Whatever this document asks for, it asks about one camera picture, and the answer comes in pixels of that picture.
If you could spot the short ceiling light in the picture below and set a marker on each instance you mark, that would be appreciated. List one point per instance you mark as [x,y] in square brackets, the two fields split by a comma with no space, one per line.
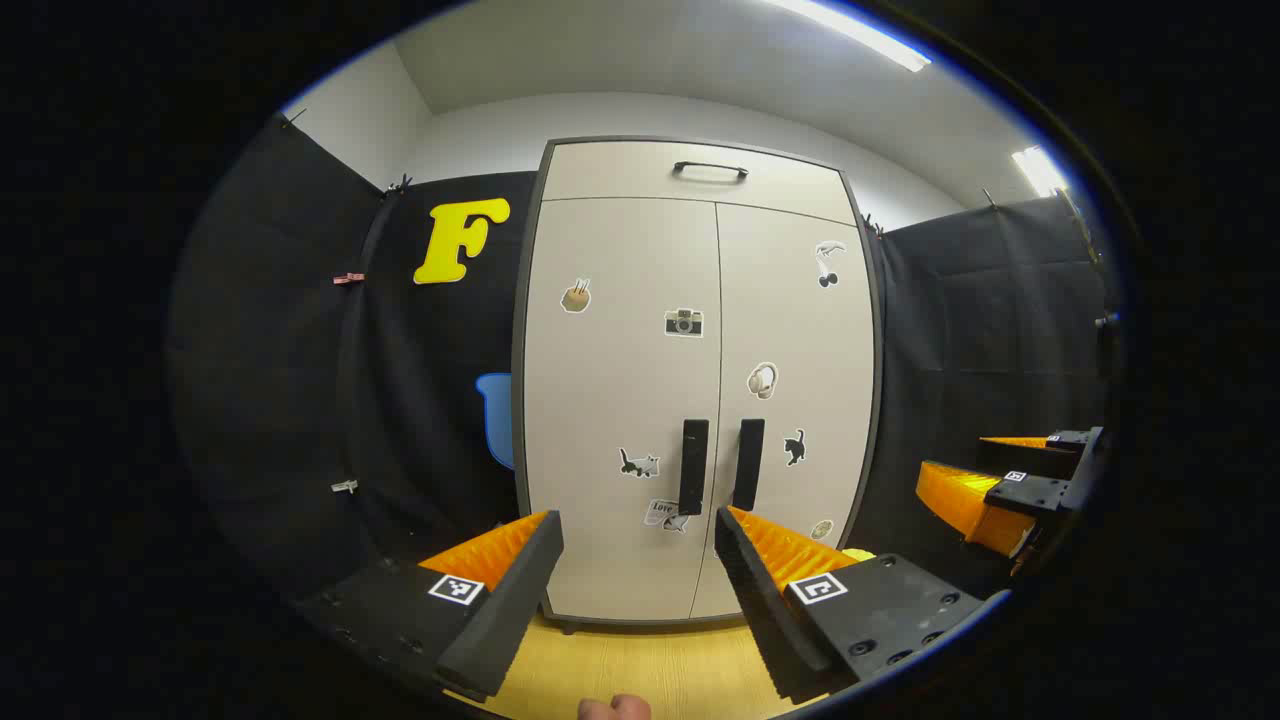
[1040,170]

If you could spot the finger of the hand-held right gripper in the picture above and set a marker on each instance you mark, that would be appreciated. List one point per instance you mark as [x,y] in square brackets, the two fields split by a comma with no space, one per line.
[1030,460]
[1030,492]

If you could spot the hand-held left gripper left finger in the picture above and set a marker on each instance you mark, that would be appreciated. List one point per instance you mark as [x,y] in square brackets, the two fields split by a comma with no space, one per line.
[510,600]

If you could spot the long ceiling light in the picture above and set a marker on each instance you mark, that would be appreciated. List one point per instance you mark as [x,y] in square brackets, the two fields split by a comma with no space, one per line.
[860,32]

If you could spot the white cabinet door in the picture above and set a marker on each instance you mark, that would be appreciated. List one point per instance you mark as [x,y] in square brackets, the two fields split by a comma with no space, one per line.
[600,380]
[810,360]

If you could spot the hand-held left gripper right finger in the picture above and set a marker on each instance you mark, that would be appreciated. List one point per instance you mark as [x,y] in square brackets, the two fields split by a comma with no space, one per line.
[760,600]

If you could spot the red clip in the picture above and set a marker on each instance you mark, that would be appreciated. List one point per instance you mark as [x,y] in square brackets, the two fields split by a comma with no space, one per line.
[348,278]

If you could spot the black clip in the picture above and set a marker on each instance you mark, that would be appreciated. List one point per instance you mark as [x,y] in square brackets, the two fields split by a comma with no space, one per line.
[400,185]

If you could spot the black backdrop cloth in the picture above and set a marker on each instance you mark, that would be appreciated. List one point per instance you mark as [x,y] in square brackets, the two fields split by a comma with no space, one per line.
[300,380]
[980,330]

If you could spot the white double-door shoe cabinet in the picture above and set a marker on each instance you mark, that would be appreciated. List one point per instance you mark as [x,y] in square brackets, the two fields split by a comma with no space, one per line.
[620,400]

